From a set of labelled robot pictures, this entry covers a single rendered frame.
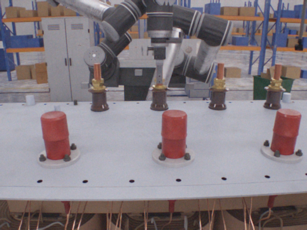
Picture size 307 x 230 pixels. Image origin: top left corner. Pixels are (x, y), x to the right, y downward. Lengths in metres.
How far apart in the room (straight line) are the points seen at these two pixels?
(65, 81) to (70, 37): 0.98
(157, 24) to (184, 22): 0.46
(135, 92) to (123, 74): 0.59
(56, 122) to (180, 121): 0.32
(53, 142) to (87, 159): 0.11
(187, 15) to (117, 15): 0.48
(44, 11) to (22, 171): 8.86
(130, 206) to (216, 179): 0.38
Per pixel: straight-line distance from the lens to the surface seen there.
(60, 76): 5.91
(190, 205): 0.94
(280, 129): 0.78
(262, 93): 5.36
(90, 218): 1.00
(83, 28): 5.66
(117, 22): 1.14
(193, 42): 5.96
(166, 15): 1.06
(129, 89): 3.32
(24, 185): 0.69
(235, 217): 1.00
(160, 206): 0.93
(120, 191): 0.61
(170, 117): 0.66
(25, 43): 9.71
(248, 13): 9.46
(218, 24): 1.49
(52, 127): 0.70
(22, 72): 9.99
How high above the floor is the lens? 1.72
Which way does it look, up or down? 19 degrees down
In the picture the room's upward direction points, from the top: straight up
